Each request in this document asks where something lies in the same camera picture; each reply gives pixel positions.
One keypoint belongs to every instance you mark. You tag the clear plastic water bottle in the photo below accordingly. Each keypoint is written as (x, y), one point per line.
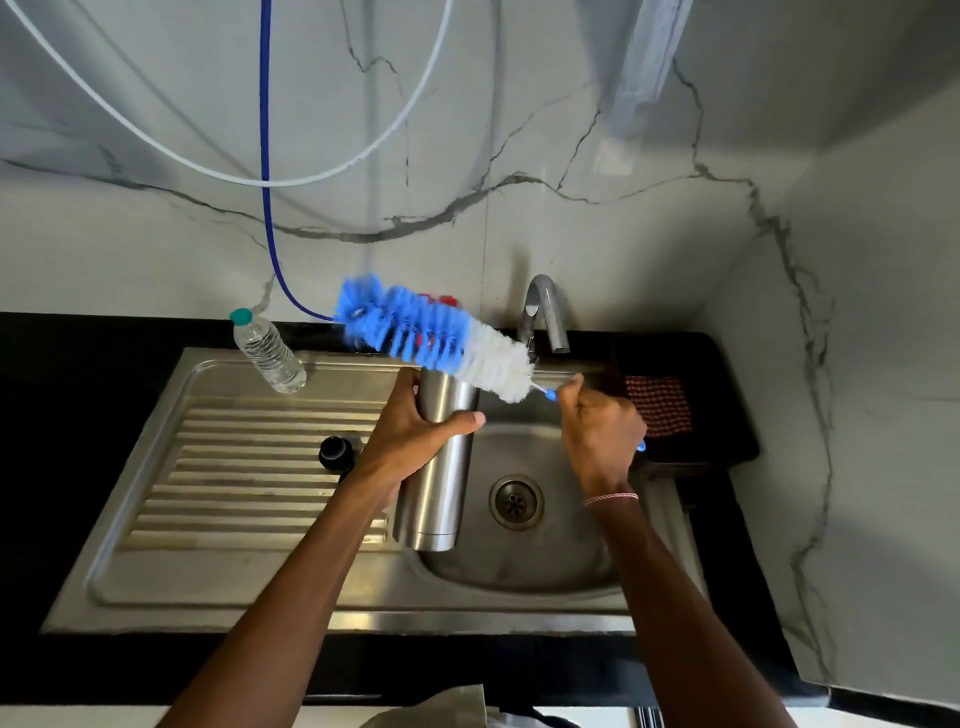
(268, 352)

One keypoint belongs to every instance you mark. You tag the person's left hand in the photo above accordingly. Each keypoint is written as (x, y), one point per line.
(401, 442)

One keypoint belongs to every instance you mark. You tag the person's right hand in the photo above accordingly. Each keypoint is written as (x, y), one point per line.
(600, 435)

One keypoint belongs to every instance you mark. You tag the blue and white bottle brush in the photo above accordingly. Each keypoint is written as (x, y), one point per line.
(435, 337)

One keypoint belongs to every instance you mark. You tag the black bottle cap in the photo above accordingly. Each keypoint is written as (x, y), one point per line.
(337, 454)

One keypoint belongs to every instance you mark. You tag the person's left forearm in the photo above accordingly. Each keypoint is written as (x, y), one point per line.
(285, 607)

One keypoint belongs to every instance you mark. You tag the person's grey clothing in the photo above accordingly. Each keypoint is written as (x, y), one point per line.
(465, 712)

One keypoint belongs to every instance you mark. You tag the red checkered cloth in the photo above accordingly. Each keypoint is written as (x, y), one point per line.
(660, 405)

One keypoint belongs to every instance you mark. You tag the person's right fingers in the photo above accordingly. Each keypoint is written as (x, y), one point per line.
(571, 391)

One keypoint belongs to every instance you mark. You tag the person's left thumb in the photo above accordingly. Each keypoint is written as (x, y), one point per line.
(409, 386)

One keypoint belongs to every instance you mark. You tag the sink drain strainer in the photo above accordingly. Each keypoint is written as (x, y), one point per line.
(517, 502)

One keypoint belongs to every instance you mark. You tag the chrome faucet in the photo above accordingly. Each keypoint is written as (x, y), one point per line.
(544, 311)

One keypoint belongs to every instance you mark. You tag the person's right forearm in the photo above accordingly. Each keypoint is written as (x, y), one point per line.
(686, 615)

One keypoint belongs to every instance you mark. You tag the stainless steel bottle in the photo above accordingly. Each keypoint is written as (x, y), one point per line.
(439, 465)

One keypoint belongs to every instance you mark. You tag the stainless steel sink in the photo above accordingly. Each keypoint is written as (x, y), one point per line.
(300, 510)

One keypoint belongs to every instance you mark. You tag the red object behind brush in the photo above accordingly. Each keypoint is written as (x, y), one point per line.
(439, 301)

